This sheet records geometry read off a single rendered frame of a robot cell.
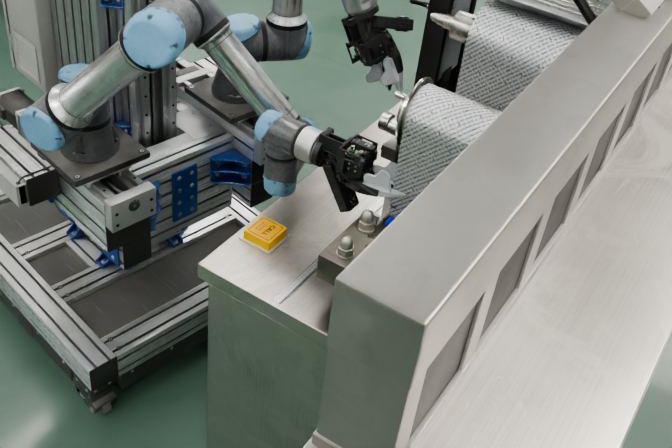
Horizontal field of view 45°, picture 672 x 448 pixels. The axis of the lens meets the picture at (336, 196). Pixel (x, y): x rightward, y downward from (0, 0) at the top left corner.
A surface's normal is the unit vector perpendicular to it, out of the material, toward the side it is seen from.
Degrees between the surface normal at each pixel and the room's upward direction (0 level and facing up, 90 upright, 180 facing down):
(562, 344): 0
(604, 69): 0
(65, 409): 0
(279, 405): 90
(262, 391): 90
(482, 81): 92
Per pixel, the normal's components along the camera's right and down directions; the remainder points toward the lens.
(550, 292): 0.11, -0.79
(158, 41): -0.20, 0.50
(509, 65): -0.55, 0.49
